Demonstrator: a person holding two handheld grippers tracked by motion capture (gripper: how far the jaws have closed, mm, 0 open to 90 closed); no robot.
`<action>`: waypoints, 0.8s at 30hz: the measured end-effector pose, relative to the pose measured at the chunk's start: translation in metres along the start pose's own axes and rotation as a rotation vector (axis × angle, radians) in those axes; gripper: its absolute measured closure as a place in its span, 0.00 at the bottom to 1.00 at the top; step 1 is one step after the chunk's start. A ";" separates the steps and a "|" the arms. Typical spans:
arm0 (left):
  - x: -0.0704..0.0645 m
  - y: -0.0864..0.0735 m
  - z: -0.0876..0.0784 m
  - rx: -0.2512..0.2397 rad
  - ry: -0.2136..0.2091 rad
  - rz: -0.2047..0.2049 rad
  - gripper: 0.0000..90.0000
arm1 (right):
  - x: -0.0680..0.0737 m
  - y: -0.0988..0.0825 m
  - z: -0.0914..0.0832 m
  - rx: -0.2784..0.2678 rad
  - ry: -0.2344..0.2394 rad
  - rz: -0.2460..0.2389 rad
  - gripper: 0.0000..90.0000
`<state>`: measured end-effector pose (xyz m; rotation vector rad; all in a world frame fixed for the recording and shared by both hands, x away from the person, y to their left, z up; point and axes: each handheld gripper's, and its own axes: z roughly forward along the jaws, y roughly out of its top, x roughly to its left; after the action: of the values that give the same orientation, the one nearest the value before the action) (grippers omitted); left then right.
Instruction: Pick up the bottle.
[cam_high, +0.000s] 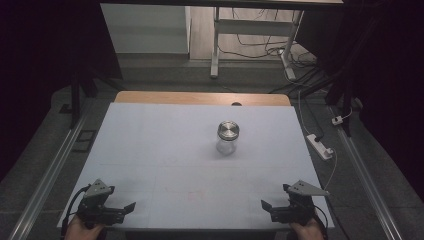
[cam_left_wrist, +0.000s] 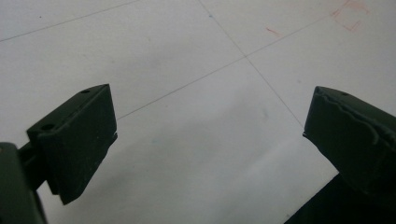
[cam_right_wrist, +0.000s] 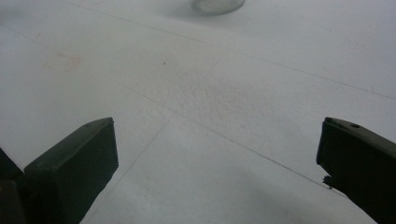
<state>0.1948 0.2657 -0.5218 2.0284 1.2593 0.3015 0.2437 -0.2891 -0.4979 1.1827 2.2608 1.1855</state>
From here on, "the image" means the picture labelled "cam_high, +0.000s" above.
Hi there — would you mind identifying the aluminium floor rail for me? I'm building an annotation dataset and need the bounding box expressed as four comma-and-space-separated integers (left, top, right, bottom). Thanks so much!
328, 105, 405, 240
7, 99, 94, 240

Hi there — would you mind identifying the white power strip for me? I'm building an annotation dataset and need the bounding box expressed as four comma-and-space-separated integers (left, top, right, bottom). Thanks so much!
306, 133, 335, 161

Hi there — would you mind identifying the thin white cable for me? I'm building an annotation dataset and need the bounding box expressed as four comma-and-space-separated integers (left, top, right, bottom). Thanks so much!
323, 148, 339, 192

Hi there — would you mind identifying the black floor cable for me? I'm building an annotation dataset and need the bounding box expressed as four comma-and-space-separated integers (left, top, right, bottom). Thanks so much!
301, 96, 325, 142

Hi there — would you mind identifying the white desk frame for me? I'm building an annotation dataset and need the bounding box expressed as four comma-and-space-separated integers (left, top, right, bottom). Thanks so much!
209, 6, 305, 81

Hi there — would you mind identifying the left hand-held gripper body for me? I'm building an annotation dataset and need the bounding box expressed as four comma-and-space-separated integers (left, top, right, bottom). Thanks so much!
77, 178, 127, 230

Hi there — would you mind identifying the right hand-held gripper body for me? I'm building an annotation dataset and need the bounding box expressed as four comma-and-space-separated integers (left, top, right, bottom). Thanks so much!
270, 179, 331, 226

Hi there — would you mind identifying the clear glass jar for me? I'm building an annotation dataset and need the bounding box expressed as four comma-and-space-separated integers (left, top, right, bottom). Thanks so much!
215, 120, 241, 156

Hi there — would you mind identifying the wooden table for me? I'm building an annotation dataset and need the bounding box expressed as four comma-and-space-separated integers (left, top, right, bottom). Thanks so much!
114, 90, 292, 107

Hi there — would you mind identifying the person's left hand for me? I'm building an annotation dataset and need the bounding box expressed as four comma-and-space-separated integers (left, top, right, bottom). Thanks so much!
64, 214, 105, 240

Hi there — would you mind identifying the white table sheet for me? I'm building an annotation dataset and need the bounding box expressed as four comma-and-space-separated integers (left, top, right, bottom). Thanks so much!
56, 102, 336, 231

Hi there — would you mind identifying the white power strip cable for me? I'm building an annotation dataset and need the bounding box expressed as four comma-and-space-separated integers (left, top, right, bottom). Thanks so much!
297, 89, 312, 136

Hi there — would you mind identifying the black metal stand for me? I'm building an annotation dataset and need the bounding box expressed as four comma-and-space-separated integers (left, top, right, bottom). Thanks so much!
59, 64, 125, 130
289, 66, 359, 138

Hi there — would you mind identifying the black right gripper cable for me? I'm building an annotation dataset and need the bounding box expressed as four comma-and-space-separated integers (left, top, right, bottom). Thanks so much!
312, 202, 330, 236

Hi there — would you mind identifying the person's right hand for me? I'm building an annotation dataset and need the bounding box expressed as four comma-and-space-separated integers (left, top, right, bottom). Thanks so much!
288, 217, 326, 240

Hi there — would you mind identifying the black floor plate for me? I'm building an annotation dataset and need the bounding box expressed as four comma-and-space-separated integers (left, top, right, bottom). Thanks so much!
71, 129, 98, 154

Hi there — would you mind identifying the silver metal jar lid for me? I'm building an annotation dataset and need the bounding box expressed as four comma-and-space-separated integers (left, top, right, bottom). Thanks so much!
217, 120, 241, 142

